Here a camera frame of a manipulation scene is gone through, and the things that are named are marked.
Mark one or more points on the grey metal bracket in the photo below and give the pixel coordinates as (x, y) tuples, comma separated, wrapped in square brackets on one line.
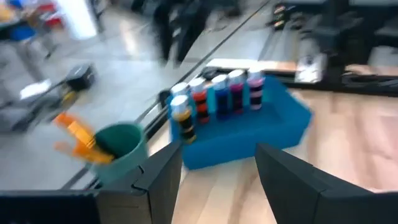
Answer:
[(311, 68)]

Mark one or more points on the wide black paintbrush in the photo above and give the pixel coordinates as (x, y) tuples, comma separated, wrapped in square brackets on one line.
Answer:
[(77, 129)]

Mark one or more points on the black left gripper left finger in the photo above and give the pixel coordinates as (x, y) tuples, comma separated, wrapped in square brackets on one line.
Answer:
[(158, 177)]

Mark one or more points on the person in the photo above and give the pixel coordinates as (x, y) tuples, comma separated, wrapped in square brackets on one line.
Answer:
[(183, 28)]

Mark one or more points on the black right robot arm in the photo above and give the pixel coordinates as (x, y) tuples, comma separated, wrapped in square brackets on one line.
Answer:
[(339, 46)]

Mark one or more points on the yellow paint bottle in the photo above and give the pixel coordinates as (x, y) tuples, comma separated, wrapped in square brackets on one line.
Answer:
[(183, 115)]

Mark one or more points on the dark green plastic cup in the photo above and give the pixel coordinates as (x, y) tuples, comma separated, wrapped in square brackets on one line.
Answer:
[(124, 161)]

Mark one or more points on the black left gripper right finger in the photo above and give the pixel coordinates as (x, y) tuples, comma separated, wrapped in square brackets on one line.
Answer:
[(292, 186)]

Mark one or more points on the black box on cart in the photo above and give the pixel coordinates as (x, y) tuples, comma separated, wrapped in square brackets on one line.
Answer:
[(81, 76)]

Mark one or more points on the blue paint bottle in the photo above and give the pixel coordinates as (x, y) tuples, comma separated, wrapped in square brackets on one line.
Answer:
[(221, 96)]

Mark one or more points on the blue background object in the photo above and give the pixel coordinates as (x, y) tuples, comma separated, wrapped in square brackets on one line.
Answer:
[(21, 32)]

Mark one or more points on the teal plastic bin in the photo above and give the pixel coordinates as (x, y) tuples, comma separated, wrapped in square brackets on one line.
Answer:
[(242, 137)]

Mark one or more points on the white round column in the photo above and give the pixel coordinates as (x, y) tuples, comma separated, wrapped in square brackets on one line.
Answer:
[(77, 18)]

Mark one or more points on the maroon paint bottle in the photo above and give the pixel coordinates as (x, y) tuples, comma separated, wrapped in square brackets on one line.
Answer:
[(199, 99)]

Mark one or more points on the red background object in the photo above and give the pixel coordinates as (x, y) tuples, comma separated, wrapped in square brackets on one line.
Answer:
[(51, 17)]

